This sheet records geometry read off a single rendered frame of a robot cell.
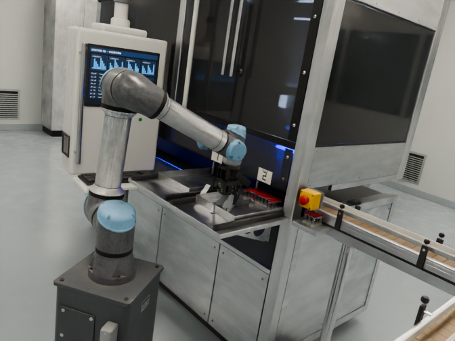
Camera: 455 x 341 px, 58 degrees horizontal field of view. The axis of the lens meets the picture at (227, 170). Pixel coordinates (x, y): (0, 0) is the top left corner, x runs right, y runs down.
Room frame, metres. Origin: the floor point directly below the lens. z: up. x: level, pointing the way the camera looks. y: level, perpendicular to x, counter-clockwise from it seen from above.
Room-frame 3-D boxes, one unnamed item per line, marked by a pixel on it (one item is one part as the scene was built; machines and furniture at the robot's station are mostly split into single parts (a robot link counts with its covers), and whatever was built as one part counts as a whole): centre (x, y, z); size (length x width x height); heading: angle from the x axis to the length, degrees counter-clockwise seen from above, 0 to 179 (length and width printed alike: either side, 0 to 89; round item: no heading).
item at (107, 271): (1.20, 0.32, 0.84); 0.15 x 0.15 x 0.10
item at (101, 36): (2.28, 0.68, 1.19); 0.50 x 0.19 x 0.78; 130
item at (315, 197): (1.67, -0.37, 1.00); 0.08 x 0.07 x 0.07; 134
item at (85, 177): (2.11, 0.56, 0.82); 0.40 x 0.14 x 0.02; 130
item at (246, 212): (1.75, -0.09, 0.90); 0.34 x 0.26 x 0.04; 133
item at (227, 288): (2.78, 0.05, 0.44); 2.06 x 1.00 x 0.88; 44
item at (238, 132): (1.58, -0.01, 1.22); 0.09 x 0.08 x 0.11; 124
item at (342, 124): (2.04, -0.65, 1.51); 0.85 x 0.01 x 0.59; 134
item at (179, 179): (2.01, 0.13, 0.90); 0.34 x 0.26 x 0.04; 134
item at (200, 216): (1.84, 0.06, 0.87); 0.70 x 0.48 x 0.02; 44
